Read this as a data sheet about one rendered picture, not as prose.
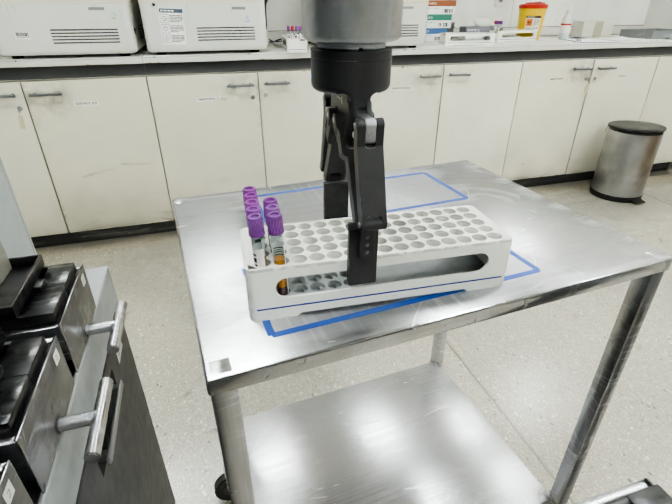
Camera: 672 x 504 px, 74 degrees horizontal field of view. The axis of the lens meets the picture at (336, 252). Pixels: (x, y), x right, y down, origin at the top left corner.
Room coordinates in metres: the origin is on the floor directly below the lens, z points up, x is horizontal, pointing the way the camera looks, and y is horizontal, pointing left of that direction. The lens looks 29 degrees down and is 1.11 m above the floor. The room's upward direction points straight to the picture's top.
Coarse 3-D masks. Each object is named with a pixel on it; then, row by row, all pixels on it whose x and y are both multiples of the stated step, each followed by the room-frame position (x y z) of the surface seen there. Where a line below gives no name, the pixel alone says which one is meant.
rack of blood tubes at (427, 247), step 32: (288, 224) 0.48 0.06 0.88; (320, 224) 0.48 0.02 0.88; (416, 224) 0.49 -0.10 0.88; (448, 224) 0.48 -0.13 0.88; (480, 224) 0.49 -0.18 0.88; (288, 256) 0.40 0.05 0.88; (320, 256) 0.41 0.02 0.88; (384, 256) 0.40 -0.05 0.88; (416, 256) 0.41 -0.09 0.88; (448, 256) 0.42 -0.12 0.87; (480, 256) 0.49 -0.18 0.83; (256, 288) 0.37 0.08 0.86; (320, 288) 0.42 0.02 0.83; (352, 288) 0.40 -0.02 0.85; (384, 288) 0.40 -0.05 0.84; (448, 288) 0.42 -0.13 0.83; (480, 288) 0.43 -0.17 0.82; (256, 320) 0.37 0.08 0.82
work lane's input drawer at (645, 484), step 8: (640, 480) 0.20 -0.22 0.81; (648, 480) 0.20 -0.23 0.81; (616, 488) 0.20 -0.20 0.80; (624, 488) 0.20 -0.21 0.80; (632, 488) 0.20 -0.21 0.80; (640, 488) 0.20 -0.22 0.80; (648, 488) 0.19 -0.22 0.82; (656, 488) 0.19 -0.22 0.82; (600, 496) 0.19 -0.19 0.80; (608, 496) 0.19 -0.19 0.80; (616, 496) 0.19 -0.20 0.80; (624, 496) 0.18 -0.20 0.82; (632, 496) 0.18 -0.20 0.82; (640, 496) 0.18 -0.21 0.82; (648, 496) 0.18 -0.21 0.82; (656, 496) 0.18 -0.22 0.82; (664, 496) 0.18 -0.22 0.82
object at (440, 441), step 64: (320, 192) 0.74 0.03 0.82; (448, 192) 0.74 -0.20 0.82; (512, 192) 0.74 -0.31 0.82; (192, 256) 0.51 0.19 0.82; (512, 256) 0.51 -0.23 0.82; (576, 256) 0.51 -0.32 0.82; (640, 256) 0.51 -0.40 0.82; (320, 320) 0.37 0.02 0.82; (384, 320) 0.37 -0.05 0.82; (448, 320) 0.38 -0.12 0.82; (640, 320) 0.50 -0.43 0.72; (384, 384) 0.81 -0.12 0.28; (448, 384) 0.81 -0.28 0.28; (256, 448) 0.63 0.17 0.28; (320, 448) 0.63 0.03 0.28; (384, 448) 0.63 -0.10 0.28; (448, 448) 0.63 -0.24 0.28; (576, 448) 0.51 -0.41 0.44
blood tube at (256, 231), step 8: (248, 216) 0.38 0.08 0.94; (256, 216) 0.39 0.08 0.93; (248, 224) 0.38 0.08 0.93; (256, 224) 0.38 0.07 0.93; (248, 232) 0.38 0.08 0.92; (256, 232) 0.38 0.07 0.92; (264, 232) 0.38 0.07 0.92; (256, 240) 0.38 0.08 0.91; (256, 248) 0.38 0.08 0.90; (264, 248) 0.38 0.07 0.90; (256, 256) 0.38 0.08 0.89; (264, 256) 0.38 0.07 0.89; (256, 264) 0.38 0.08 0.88; (264, 264) 0.38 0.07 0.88
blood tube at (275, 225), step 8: (272, 216) 0.38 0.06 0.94; (280, 216) 0.38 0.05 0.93; (272, 224) 0.38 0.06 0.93; (280, 224) 0.38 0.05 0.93; (272, 232) 0.38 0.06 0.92; (280, 232) 0.38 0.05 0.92; (272, 240) 0.38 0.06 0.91; (280, 240) 0.38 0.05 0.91; (272, 248) 0.38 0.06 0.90; (280, 248) 0.38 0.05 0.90; (272, 256) 0.39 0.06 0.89; (280, 256) 0.38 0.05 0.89; (280, 264) 0.38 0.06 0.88; (280, 280) 0.38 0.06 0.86; (280, 288) 0.38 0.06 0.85; (288, 288) 0.39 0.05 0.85
